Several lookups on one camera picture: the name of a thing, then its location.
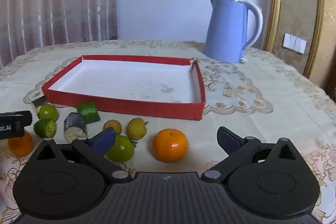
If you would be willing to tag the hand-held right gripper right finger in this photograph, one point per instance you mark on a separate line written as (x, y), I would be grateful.
(227, 140)

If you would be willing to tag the blue electric kettle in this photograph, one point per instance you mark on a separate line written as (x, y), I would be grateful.
(225, 29)

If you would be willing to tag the gold ornate frame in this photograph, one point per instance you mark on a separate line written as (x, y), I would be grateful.
(274, 3)

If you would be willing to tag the white wall switch panel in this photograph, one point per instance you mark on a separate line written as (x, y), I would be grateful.
(294, 43)

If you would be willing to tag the green tomato with calyx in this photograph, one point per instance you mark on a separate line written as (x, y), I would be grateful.
(124, 150)

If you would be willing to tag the large orange tangerine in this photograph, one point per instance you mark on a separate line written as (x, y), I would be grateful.
(170, 145)

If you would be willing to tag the round green citrus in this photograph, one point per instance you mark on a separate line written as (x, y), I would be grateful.
(47, 112)

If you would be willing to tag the brown longan with stem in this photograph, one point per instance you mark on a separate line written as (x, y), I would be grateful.
(136, 129)

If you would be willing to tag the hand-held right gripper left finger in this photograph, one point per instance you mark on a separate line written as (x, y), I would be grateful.
(105, 140)

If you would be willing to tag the red shallow cardboard box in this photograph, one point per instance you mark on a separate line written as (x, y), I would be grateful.
(126, 82)

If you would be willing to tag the stemless brown longan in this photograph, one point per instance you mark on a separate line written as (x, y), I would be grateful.
(113, 125)

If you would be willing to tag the small orange tangerine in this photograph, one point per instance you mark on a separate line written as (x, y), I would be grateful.
(19, 146)

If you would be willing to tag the cut green citrus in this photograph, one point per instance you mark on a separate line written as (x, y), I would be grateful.
(43, 127)

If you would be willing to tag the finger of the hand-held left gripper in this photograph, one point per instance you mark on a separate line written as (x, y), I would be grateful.
(18, 117)

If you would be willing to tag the green sugarcane piece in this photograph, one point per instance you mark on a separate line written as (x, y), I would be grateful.
(89, 111)

